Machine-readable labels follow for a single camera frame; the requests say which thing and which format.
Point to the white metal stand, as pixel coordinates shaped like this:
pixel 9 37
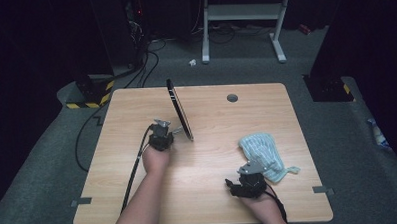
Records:
pixel 243 12

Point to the small red object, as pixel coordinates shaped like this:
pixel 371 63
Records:
pixel 305 29

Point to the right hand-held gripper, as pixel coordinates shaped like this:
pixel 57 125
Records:
pixel 250 185

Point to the dark equipment rack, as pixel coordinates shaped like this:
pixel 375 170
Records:
pixel 135 30

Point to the white crumpled paper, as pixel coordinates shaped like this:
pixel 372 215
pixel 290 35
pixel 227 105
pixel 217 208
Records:
pixel 192 62

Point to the person's left hand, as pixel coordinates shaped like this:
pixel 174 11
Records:
pixel 156 161

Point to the light green striped towel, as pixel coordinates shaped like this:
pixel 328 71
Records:
pixel 261 151

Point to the black base with hazard stripes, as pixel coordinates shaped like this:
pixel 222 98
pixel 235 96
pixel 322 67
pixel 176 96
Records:
pixel 90 92
pixel 329 89

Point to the person's right hand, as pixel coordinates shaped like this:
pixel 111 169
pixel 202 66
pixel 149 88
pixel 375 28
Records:
pixel 265 208

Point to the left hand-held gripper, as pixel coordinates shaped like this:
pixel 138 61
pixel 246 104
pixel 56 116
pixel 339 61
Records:
pixel 160 136

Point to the clear plastic packet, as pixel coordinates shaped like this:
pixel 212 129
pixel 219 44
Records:
pixel 378 135

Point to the grey tape strip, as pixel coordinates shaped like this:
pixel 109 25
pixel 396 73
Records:
pixel 322 189
pixel 81 201

